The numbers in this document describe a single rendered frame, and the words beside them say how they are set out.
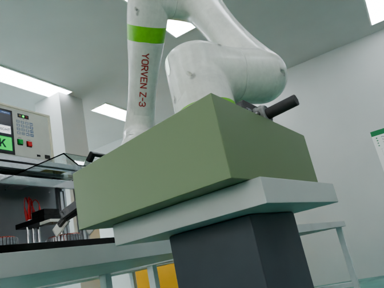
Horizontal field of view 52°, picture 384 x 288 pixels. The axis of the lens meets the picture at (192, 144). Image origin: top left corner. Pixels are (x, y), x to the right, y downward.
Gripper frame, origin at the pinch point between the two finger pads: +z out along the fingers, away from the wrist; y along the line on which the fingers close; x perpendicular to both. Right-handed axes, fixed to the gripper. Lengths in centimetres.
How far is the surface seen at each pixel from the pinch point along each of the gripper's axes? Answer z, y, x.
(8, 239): -0.1, -24.3, -2.5
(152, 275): 72, 136, 20
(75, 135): 150, 294, 302
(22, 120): -7.2, -2.5, 47.0
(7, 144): -2.0, -9.3, 37.8
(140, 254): -12.8, 4.1, -21.1
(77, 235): -0.2, 0.1, -2.2
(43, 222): 6.0, -3.1, 9.2
